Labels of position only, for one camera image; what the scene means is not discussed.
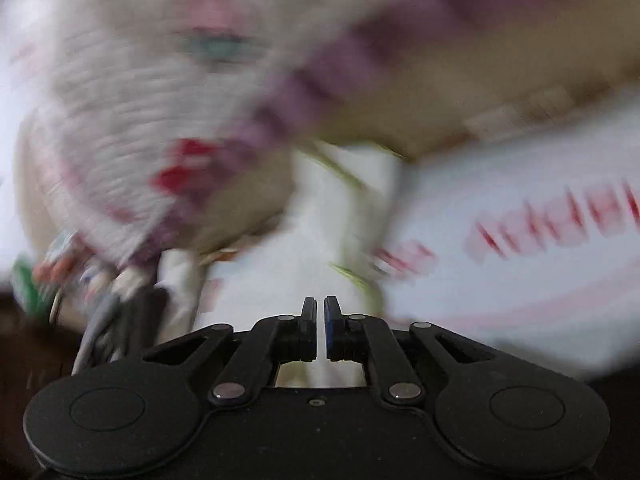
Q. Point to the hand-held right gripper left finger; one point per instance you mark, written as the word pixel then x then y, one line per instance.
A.
pixel 307 332

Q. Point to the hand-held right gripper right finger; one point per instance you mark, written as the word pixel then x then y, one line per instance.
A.
pixel 332 332

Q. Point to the white sweatshirt with green trim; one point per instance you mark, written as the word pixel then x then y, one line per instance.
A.
pixel 320 230

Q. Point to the grey fleece garment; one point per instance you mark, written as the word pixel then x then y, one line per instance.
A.
pixel 97 330

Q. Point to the cream folded garment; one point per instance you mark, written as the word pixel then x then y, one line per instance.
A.
pixel 180 280

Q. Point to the checkered rug with dog print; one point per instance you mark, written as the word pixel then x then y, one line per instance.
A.
pixel 500 300

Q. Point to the quilted bedspread with purple ruffle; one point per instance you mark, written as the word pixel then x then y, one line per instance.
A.
pixel 125 110

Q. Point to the beige bed base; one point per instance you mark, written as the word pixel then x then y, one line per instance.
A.
pixel 475 70

